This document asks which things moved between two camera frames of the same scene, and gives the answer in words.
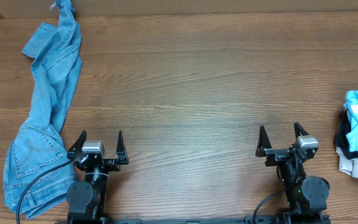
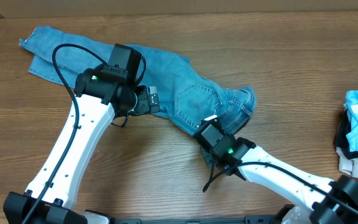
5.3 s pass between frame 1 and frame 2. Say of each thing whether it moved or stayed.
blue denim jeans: moved
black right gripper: moved
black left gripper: moved
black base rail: stayed
